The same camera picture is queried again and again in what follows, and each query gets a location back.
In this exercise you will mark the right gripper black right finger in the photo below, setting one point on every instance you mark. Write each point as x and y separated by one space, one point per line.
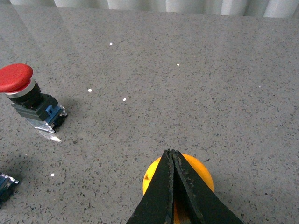
194 193

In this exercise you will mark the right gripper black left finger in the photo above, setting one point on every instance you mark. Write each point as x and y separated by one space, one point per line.
157 204

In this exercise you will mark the yellow mushroom push button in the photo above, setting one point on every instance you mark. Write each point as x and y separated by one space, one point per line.
149 177

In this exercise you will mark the red mushroom push button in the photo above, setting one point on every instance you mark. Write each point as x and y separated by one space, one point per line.
41 110

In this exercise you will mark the green mushroom push button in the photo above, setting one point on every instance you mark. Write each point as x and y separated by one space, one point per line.
7 184

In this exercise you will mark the white pleated curtain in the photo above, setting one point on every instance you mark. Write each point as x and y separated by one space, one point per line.
254 8

